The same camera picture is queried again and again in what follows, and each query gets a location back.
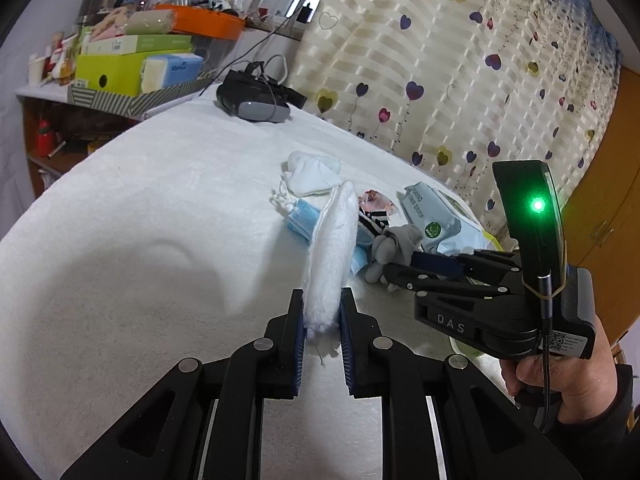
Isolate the wet wipes pack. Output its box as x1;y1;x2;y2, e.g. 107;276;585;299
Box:
399;182;490;255

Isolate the white face mask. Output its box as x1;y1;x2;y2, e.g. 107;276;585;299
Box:
281;151;344;198

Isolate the green white flat box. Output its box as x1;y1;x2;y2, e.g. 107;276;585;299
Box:
80;34;193;56

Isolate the wooden wardrobe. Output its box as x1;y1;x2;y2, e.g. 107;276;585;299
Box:
575;67;640;356

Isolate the heart print curtain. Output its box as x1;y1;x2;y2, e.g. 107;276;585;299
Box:
287;0;623;281

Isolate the stack of blue face masks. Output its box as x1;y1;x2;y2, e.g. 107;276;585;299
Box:
284;197;371;277

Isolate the black grey VR headset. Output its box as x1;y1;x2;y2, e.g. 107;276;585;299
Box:
216;61;307;122

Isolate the red bottle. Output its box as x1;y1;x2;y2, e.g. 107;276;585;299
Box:
34;119;56;159

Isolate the black white striped sock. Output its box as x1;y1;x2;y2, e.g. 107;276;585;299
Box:
356;207;392;242

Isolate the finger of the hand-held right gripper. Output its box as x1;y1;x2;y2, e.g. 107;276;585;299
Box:
384;262;522;298
410;249;523;281

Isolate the orange storage box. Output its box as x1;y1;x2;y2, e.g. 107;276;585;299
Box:
152;2;247;41

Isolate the striped cardboard tray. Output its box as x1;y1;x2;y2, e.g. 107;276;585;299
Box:
67;77;213;121

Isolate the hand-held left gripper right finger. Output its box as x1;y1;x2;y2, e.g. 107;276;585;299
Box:
339;287;583;480

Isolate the lime green file box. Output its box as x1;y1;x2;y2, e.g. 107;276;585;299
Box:
74;50;193;97

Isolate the blue tissue pack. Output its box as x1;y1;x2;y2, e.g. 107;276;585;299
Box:
141;52;205;93

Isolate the beige rolled cloth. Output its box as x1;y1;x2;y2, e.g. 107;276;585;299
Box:
124;10;177;36

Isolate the grey sock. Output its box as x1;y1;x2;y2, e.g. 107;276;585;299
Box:
365;224;425;287

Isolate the black usb cable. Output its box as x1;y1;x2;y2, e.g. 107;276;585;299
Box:
535;271;558;433

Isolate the white fluffy cloth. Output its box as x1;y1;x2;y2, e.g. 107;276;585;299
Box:
301;180;359;338

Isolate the person's right forearm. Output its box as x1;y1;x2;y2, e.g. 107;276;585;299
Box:
537;364;640;480

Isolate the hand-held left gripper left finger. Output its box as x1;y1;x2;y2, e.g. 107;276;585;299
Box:
60;288;307;480

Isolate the pink plush doll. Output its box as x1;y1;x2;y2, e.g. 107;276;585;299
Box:
89;7;132;41

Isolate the wooden side shelf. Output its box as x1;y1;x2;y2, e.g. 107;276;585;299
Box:
15;82;146;196

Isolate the white paper cup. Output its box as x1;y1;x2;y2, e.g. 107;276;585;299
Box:
27;54;47;87

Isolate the person's right hand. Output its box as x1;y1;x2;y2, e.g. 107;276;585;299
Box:
500;310;621;427

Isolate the clear plastic snack packet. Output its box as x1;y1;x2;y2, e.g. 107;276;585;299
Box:
357;189;399;217

